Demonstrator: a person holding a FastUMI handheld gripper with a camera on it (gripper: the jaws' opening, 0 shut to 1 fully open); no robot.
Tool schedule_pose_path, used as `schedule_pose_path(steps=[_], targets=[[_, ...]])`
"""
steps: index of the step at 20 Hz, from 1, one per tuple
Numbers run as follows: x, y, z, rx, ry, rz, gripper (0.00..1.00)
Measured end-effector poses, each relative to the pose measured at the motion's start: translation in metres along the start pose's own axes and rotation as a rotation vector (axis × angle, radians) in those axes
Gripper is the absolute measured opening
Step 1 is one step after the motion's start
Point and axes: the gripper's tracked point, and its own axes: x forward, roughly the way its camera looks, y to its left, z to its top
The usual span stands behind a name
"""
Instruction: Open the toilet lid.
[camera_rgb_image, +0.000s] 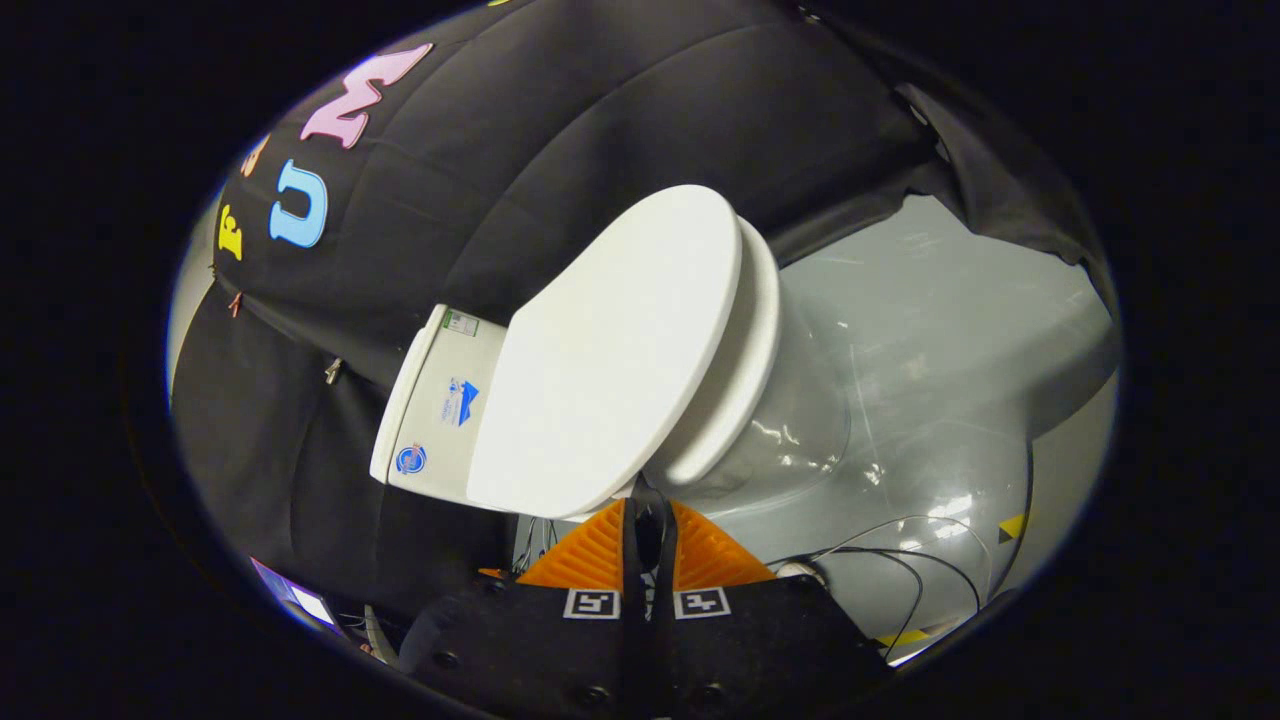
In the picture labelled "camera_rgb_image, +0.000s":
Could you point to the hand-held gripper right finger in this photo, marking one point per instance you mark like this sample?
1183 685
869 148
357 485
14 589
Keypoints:
663 660

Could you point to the white toilet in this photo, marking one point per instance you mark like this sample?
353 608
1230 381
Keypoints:
440 400

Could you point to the small red clip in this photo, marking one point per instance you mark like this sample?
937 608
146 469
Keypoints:
236 303

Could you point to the lit screen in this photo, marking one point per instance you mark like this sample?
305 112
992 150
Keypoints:
300 600

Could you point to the yellow floor tape piece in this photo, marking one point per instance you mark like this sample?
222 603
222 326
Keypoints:
905 637
1012 527

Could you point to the small silver clip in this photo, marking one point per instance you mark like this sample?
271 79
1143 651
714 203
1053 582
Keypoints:
332 371

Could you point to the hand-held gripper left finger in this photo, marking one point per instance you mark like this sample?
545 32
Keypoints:
633 660

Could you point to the white toilet seat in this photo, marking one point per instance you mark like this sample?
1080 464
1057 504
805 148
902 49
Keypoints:
745 350

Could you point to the black backdrop cloth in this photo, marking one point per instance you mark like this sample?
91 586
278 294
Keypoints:
600 100

